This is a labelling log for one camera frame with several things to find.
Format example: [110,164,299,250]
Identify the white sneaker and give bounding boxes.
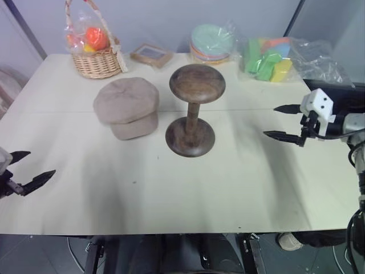
[277,232,305,252]

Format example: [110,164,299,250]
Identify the blue foam piece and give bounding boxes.
[267,42,292,59]

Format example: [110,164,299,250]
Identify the black table leg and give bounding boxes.
[241,233,265,274]
[84,235,104,274]

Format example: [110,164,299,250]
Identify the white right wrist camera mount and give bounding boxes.
[299,88,337,136]

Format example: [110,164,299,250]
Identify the wooden picture frame box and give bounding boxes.
[129,42,175,69]

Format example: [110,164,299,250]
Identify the large clear plastic bag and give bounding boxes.
[236,36,356,88]

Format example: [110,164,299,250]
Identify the yellow foam block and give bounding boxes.
[270,59,294,83]

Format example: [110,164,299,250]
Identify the orange foam piece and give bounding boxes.
[262,37,291,49]

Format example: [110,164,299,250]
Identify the beige cap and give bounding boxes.
[93,77,160,141]

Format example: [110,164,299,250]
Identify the green foam blocks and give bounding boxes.
[245,38,283,81]

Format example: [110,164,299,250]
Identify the clear wrap in basket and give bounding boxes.
[64,10,115,55]

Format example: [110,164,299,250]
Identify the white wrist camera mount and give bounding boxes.
[299,88,337,136]
[0,146,14,175]

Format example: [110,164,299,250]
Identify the dark wooden hat stand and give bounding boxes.
[165,64,228,157]

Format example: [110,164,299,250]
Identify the black flat panel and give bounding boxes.
[303,78,365,115]

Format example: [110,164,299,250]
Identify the stack of pastel plates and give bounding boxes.
[189,24,234,65]

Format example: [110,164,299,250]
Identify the pale pink fabric object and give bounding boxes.
[0,66,28,118]

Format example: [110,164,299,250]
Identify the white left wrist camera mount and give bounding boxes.
[0,146,14,175]

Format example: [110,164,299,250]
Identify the clear bag around plates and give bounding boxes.
[188,19,240,67]

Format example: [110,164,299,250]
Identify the wicker basket with handle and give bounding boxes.
[63,0,128,79]

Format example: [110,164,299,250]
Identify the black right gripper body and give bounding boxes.
[299,109,320,147]

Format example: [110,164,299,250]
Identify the orange toy fruit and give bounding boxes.
[86,27,110,51]

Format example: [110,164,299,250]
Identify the dark trouser leg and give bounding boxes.
[292,229,348,248]

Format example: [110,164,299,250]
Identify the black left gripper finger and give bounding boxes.
[9,151,31,166]
[20,169,57,198]

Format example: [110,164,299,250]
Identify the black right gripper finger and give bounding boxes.
[262,130,304,147]
[273,104,301,115]

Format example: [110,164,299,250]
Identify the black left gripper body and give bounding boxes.
[0,168,25,201]

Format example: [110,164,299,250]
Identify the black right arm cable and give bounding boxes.
[313,125,365,274]

